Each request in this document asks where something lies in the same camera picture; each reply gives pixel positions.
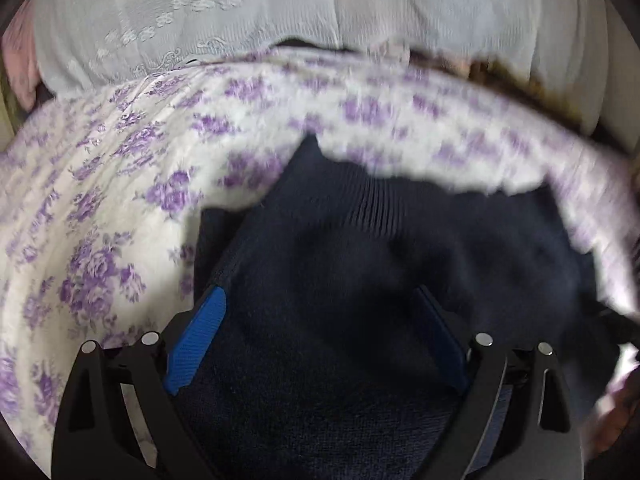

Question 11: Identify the pink floral cloth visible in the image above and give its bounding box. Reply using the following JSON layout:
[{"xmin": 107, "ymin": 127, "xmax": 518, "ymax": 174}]
[{"xmin": 1, "ymin": 10, "xmax": 42, "ymax": 110}]

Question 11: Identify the brown folded blanket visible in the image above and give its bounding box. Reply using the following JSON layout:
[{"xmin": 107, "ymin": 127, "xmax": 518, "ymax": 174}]
[{"xmin": 462, "ymin": 55, "xmax": 593, "ymax": 128}]

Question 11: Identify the navy blue knit cardigan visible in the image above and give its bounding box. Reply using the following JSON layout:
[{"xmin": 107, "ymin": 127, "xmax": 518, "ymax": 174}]
[{"xmin": 172, "ymin": 134, "xmax": 623, "ymax": 480}]

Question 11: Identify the purple floral bed sheet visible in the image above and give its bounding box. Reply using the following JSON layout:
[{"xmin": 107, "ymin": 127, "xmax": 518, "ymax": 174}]
[{"xmin": 0, "ymin": 46, "xmax": 640, "ymax": 476}]

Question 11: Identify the white lace cover cloth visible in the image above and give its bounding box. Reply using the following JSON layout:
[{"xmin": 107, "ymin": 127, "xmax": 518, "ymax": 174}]
[{"xmin": 31, "ymin": 0, "xmax": 608, "ymax": 102}]

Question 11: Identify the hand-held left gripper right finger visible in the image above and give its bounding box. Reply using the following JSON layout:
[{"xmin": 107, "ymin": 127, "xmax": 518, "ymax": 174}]
[{"xmin": 415, "ymin": 284, "xmax": 585, "ymax": 480}]

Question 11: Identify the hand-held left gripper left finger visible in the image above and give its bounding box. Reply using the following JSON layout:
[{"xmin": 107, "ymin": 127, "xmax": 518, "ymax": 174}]
[{"xmin": 51, "ymin": 285, "xmax": 229, "ymax": 480}]

